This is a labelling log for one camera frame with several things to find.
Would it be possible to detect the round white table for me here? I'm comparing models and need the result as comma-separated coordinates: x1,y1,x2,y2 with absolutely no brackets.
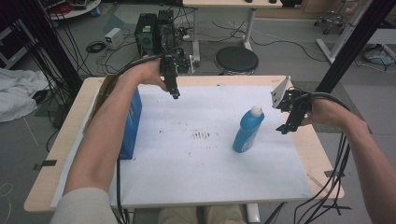
46,0,102,21

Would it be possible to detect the person's right hand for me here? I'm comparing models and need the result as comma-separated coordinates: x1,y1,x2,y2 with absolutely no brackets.
301,98,350,129

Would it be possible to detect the grey metal rack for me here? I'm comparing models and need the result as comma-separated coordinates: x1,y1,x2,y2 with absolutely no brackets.
0,18,35,70

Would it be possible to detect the black round stool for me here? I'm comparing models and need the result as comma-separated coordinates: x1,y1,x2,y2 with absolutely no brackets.
214,46,260,76

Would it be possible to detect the white cloth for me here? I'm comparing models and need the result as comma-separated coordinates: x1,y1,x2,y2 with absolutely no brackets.
0,67,50,123

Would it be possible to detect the office chair base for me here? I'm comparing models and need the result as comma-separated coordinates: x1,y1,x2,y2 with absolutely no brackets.
313,10,347,35

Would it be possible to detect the light wooden desk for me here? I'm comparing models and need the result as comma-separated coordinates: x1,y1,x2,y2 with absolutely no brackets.
181,0,284,63

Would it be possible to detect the small white device box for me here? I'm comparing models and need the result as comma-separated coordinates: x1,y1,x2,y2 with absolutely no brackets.
104,27,124,49

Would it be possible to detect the right gripper black cable bundle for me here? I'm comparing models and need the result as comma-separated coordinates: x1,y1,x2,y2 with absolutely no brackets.
270,91,353,224

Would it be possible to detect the beige sleeve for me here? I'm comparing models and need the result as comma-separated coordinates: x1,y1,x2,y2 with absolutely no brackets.
49,186,119,224

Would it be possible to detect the black computer tower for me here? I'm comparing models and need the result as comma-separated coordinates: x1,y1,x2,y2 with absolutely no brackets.
156,9,177,56
134,12,159,59

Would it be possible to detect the person's left leg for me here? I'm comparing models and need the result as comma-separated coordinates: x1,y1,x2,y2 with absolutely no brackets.
157,205,199,224

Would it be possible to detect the blue bottle with white cap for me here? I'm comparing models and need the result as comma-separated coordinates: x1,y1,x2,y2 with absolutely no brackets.
232,105,266,154

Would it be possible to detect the black tape strip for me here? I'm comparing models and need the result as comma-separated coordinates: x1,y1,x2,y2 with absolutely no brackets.
33,160,58,172

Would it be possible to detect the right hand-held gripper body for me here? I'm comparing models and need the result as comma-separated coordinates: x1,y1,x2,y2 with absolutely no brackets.
270,75,314,131

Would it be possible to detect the person's leg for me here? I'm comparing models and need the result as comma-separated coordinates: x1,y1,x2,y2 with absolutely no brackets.
205,204,248,224
157,205,199,224

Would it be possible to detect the person's left hand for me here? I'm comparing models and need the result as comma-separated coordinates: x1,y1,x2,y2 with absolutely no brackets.
122,57,169,92

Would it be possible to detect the white metal stand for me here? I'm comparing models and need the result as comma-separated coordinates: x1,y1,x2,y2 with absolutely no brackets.
316,0,373,64

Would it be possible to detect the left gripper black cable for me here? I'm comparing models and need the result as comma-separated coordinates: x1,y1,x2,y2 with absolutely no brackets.
101,46,186,224

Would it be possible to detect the blue cardboard box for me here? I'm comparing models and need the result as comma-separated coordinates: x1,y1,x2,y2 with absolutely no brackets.
92,74,144,161

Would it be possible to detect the black aluminium post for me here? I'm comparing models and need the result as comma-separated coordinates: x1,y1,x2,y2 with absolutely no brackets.
316,0,396,94

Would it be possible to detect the person's right leg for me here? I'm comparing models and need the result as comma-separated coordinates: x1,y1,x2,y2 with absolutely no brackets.
205,204,248,224

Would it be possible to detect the wooden table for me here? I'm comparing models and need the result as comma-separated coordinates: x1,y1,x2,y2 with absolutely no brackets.
23,75,345,223

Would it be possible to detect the blue bag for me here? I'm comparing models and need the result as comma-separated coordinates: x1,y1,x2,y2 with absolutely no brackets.
363,45,396,67

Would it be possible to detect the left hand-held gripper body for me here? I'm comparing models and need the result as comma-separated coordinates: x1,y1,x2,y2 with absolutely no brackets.
159,49,191,92

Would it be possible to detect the white paper sheet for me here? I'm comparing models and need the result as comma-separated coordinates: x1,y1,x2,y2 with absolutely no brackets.
50,85,313,209

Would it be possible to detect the black post with cables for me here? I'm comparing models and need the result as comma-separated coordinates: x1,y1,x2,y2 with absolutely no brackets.
6,0,83,94

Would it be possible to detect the coiled black cable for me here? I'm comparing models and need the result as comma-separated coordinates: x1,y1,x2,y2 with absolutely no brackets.
86,40,107,54

